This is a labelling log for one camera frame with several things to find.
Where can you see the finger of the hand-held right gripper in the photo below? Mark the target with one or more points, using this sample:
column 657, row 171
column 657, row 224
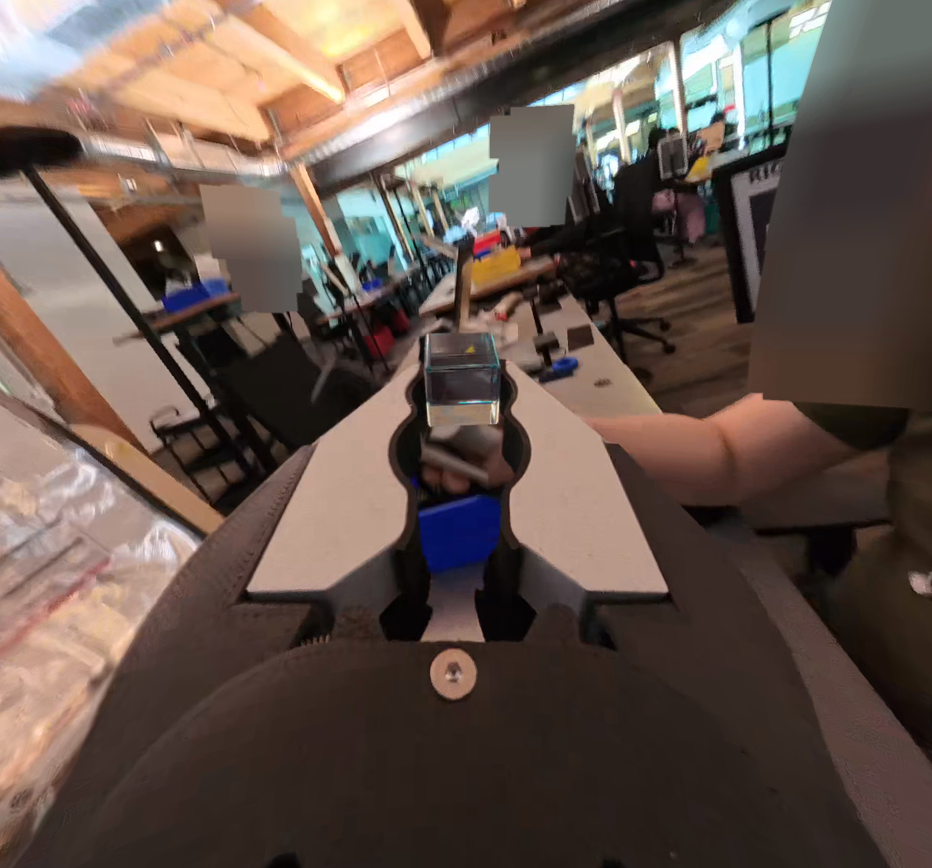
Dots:
column 470, row 438
column 455, row 462

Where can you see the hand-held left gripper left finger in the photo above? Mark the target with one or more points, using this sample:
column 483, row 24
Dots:
column 327, row 518

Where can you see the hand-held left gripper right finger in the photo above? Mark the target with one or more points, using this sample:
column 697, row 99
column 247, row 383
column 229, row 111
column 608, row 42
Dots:
column 590, row 518

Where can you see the clear glass cube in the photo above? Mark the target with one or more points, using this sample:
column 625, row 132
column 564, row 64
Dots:
column 462, row 380

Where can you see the blue plastic bin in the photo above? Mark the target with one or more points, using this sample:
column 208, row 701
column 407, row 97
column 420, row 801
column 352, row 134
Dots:
column 459, row 533

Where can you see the person's right forearm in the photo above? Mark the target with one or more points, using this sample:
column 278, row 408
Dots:
column 692, row 453

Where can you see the person's right hand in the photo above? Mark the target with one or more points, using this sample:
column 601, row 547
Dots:
column 448, row 482

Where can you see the blue tape roll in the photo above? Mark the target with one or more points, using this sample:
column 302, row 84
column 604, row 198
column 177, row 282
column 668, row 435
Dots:
column 564, row 365

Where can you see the black metal cart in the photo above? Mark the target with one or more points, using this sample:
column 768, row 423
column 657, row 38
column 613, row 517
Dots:
column 211, row 453

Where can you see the black fabric chair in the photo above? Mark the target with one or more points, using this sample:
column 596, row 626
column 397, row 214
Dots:
column 284, row 387

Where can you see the small yellow storage bin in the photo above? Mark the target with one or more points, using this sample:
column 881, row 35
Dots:
column 495, row 269

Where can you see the black office chair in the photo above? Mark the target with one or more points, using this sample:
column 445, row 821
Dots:
column 626, row 271

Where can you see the wooden standing desk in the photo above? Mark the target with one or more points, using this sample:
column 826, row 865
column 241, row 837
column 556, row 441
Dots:
column 182, row 318

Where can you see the instruction sheet sign stand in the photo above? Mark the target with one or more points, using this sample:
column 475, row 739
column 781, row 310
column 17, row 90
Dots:
column 73, row 555

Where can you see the small blue storage bin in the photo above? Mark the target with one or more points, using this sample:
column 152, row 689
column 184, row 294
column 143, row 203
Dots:
column 193, row 298

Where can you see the olive green shirt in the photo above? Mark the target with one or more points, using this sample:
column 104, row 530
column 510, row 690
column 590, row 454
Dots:
column 881, row 613

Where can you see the framed marker sign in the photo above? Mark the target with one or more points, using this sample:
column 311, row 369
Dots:
column 743, row 242

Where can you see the black floor lamp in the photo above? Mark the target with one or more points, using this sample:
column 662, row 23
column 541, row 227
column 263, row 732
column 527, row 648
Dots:
column 36, row 151

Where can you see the wooden support post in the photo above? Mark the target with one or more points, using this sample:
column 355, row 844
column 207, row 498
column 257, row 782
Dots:
column 44, row 351

